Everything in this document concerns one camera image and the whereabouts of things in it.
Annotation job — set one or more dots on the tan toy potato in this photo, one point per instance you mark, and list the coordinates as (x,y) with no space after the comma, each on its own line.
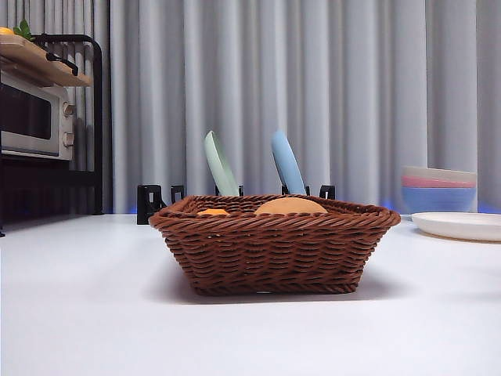
(291,205)

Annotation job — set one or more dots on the orange toy corn cob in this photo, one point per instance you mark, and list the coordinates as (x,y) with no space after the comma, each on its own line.
(213,212)

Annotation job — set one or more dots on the brown wicker basket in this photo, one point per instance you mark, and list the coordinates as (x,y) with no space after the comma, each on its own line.
(274,254)

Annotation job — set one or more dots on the pale green plate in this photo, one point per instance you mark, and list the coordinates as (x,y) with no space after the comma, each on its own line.
(219,168)

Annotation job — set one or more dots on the pale blue plate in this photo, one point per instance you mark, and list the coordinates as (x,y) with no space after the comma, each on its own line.
(287,164)

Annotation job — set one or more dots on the black plate rack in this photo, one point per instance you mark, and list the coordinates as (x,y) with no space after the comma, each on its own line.
(148,199)

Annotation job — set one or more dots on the grey pleated curtain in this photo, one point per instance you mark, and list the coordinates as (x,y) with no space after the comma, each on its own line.
(352,78)

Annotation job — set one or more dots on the pink bowl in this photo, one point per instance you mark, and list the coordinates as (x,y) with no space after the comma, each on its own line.
(430,182)

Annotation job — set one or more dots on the blue bowl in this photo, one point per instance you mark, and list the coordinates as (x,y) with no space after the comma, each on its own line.
(438,199)

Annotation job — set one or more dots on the white plate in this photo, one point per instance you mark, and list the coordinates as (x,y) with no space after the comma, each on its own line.
(458,225)

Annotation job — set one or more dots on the silver toaster oven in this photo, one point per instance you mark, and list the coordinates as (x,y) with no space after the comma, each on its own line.
(35,119)

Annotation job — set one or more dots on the green toy leaves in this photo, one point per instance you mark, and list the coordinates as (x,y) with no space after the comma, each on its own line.
(23,30)

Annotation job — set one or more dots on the yellow toy fruit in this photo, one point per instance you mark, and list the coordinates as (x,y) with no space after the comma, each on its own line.
(4,31)

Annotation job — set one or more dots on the black metal shelf frame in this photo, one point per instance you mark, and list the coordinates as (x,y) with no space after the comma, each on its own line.
(98,117)

